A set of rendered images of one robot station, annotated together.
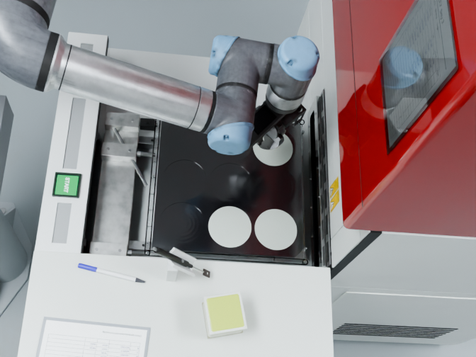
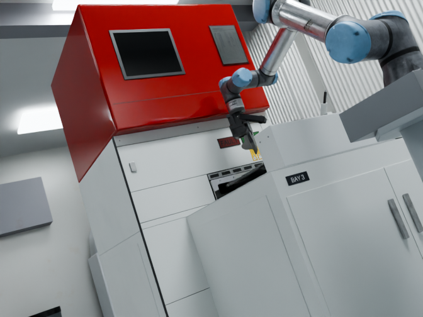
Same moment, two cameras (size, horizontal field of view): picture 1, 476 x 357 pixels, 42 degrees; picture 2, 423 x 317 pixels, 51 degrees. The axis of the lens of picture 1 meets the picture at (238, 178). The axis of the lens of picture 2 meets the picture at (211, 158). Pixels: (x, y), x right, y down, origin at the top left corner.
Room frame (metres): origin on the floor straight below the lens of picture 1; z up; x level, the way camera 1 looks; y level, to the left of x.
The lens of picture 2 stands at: (1.40, 1.75, 0.65)
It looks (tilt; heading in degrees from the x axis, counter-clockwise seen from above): 11 degrees up; 254
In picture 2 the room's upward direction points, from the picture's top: 19 degrees counter-clockwise
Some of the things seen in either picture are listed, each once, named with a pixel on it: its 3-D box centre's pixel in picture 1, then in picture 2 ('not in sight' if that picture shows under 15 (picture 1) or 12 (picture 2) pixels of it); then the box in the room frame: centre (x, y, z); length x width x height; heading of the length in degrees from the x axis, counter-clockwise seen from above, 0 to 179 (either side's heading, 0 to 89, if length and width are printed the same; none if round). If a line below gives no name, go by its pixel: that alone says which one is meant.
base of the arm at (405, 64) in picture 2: not in sight; (405, 71); (0.43, 0.69, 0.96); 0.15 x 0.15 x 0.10
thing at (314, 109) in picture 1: (316, 184); (252, 180); (0.67, -0.18, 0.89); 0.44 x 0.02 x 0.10; 16
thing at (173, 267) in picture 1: (180, 266); (327, 117); (0.33, 0.05, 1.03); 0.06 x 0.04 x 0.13; 106
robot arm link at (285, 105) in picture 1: (285, 88); (235, 106); (0.69, -0.03, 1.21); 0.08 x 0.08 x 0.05
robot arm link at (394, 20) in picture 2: not in sight; (388, 37); (0.43, 0.69, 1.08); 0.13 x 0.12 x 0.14; 10
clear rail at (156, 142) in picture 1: (153, 178); not in sight; (0.55, 0.19, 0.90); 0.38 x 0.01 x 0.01; 16
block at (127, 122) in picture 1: (122, 122); not in sight; (0.66, 0.31, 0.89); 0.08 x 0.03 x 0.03; 106
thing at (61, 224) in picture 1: (77, 147); (328, 137); (0.56, 0.38, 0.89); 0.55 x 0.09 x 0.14; 16
